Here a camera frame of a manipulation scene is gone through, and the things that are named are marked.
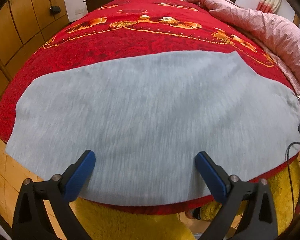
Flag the grey pants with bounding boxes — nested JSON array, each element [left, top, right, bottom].
[[6, 50, 300, 206]]

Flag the red floral bed blanket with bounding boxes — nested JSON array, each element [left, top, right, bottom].
[[0, 0, 300, 216]]

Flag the black cable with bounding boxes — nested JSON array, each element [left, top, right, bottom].
[[284, 141, 300, 221]]

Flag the pink checked quilt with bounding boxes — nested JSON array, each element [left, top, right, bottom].
[[186, 0, 300, 94]]

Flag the wooden wardrobe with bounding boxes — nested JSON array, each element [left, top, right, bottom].
[[0, 0, 69, 98]]

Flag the black wardrobe door handle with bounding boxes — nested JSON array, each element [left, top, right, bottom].
[[50, 5, 61, 15]]

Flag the red striped curtain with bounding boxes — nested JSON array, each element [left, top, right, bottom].
[[256, 0, 282, 14]]

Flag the yellow fuzzy pyjama clothing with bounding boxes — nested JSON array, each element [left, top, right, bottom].
[[70, 158, 300, 239]]

